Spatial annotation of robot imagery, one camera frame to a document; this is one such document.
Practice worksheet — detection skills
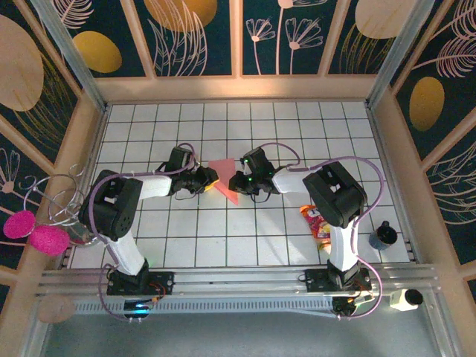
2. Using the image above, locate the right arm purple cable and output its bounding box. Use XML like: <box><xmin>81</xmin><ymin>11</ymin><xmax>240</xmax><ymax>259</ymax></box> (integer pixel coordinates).
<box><xmin>262</xmin><ymin>143</ymin><xmax>386</xmax><ymax>321</ymax></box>

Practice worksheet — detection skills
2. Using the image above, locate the silver wire rack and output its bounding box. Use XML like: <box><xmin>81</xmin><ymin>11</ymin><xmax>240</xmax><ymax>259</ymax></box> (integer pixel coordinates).
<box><xmin>22</xmin><ymin>162</ymin><xmax>89</xmax><ymax>228</ymax></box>

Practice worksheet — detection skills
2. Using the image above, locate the small white camera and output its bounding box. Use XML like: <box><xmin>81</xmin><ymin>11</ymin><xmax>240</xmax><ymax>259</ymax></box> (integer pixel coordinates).
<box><xmin>388</xmin><ymin>288</ymin><xmax>425</xmax><ymax>312</ymax></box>

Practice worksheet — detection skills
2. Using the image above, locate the round wooden disc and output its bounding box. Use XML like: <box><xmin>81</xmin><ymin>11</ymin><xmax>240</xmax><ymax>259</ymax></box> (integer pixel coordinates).
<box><xmin>36</xmin><ymin>292</ymin><xmax>76</xmax><ymax>324</ymax></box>

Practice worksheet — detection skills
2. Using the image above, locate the pink sponge ball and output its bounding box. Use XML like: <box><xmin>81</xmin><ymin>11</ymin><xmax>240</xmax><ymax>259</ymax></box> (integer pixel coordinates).
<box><xmin>28</xmin><ymin>225</ymin><xmax>71</xmax><ymax>257</ymax></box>

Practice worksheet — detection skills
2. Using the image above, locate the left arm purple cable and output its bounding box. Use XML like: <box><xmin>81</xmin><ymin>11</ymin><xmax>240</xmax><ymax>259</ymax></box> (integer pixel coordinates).
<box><xmin>89</xmin><ymin>142</ymin><xmax>200</xmax><ymax>321</ymax></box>

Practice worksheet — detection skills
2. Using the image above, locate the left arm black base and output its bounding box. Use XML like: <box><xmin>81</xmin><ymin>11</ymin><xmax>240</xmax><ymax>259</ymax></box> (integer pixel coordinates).
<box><xmin>106</xmin><ymin>270</ymin><xmax>176</xmax><ymax>297</ymax></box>

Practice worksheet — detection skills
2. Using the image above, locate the black control box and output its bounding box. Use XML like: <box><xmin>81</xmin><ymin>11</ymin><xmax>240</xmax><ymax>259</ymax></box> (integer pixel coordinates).
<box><xmin>123</xmin><ymin>300</ymin><xmax>154</xmax><ymax>321</ymax></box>
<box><xmin>332</xmin><ymin>293</ymin><xmax>373</xmax><ymax>321</ymax></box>

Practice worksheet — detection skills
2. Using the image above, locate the aluminium table edge strip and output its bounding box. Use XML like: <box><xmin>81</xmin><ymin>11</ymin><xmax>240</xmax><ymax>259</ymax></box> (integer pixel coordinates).
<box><xmin>366</xmin><ymin>103</ymin><xmax>423</xmax><ymax>263</ymax></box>
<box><xmin>59</xmin><ymin>103</ymin><xmax>109</xmax><ymax>269</ymax></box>

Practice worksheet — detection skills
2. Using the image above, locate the aluminium mounting rail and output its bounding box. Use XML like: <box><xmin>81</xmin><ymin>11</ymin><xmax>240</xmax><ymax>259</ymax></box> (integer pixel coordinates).
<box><xmin>36</xmin><ymin>263</ymin><xmax>440</xmax><ymax>298</ymax></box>

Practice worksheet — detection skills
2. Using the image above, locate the pink cloth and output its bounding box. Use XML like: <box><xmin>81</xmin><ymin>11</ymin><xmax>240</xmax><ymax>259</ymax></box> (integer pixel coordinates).
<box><xmin>207</xmin><ymin>158</ymin><xmax>239</xmax><ymax>206</ymax></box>

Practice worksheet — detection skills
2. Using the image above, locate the slotted grey cable duct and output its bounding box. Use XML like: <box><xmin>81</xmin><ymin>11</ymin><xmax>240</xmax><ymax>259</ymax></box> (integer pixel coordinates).
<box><xmin>74</xmin><ymin>298</ymin><xmax>335</xmax><ymax>317</ymax></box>

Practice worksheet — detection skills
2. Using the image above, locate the aluminium corner post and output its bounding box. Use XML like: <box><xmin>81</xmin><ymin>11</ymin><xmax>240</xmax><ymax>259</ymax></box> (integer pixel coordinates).
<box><xmin>31</xmin><ymin>0</ymin><xmax>109</xmax><ymax>112</ymax></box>
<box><xmin>366</xmin><ymin>0</ymin><xmax>438</xmax><ymax>108</ymax></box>

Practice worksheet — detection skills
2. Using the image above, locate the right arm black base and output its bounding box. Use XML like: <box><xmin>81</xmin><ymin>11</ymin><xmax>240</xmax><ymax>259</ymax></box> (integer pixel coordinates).
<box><xmin>303</xmin><ymin>268</ymin><xmax>373</xmax><ymax>295</ymax></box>

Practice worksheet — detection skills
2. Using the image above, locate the colourful candy bag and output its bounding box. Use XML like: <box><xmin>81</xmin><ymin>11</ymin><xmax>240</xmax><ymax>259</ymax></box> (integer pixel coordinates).
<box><xmin>300</xmin><ymin>204</ymin><xmax>335</xmax><ymax>252</ymax></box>

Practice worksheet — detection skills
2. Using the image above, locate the dark mug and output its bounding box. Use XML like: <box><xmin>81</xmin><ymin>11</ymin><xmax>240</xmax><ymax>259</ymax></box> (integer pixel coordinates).
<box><xmin>369</xmin><ymin>219</ymin><xmax>399</xmax><ymax>251</ymax></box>

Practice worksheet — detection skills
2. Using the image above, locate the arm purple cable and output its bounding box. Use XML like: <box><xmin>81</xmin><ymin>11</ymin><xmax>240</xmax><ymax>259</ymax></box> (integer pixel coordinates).
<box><xmin>262</xmin><ymin>143</ymin><xmax>386</xmax><ymax>321</ymax></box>
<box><xmin>89</xmin><ymin>142</ymin><xmax>200</xmax><ymax>321</ymax></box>

